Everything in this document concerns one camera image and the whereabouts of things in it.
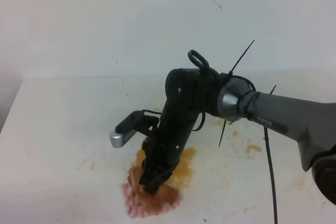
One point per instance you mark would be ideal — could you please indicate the brown coffee puddle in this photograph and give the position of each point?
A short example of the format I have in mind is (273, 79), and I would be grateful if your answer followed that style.
(182, 176)

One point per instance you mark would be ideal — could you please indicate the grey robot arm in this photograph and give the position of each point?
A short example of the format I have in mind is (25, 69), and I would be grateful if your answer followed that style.
(190, 92)

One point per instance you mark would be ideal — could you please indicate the black zip tie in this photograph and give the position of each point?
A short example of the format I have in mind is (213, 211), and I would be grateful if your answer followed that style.
(231, 72)

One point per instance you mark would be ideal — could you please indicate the pink striped rag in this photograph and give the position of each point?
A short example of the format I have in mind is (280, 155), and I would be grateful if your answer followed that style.
(140, 203)

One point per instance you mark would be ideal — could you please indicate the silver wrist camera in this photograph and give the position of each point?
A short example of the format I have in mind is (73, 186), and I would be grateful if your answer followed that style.
(137, 121)

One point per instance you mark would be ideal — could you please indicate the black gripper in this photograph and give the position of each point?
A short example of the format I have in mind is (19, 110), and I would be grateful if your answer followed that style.
(164, 151)

